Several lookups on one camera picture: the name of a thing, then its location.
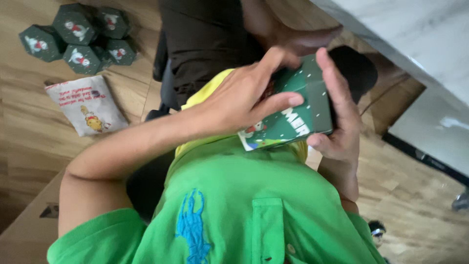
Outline person's left hand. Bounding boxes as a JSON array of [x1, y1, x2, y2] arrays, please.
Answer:
[[198, 46, 305, 137]]

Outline grey shoe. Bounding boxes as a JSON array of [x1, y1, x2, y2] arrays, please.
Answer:
[[451, 187, 469, 212]]

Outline small dark-topped figurine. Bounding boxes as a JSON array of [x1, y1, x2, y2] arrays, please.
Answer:
[[367, 220, 387, 251]]

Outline person's right hand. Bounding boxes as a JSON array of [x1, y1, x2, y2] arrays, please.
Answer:
[[307, 47, 362, 166]]

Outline green hexagonal snowman box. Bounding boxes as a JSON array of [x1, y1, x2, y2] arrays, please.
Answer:
[[19, 24, 67, 63], [96, 7, 132, 40], [52, 3, 99, 46], [62, 44, 111, 76], [106, 38, 137, 66]]

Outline person's green polo shirt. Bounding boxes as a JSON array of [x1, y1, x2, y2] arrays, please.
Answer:
[[47, 136, 386, 264]]

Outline brown cardboard box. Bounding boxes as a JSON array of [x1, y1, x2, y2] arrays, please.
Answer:
[[0, 170, 67, 264]]

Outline white marble counter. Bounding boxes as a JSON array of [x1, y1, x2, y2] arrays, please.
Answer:
[[309, 0, 469, 186]]

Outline white printed fabric pouch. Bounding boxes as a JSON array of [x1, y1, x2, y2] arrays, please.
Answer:
[[45, 75, 130, 138]]

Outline green snowman print gift box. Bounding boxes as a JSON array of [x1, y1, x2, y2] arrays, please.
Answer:
[[237, 53, 335, 152]]

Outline yellow cloth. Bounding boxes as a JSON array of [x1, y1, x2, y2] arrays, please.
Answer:
[[175, 69, 309, 164]]

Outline black rounded object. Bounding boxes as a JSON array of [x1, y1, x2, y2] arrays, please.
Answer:
[[327, 45, 379, 106]]

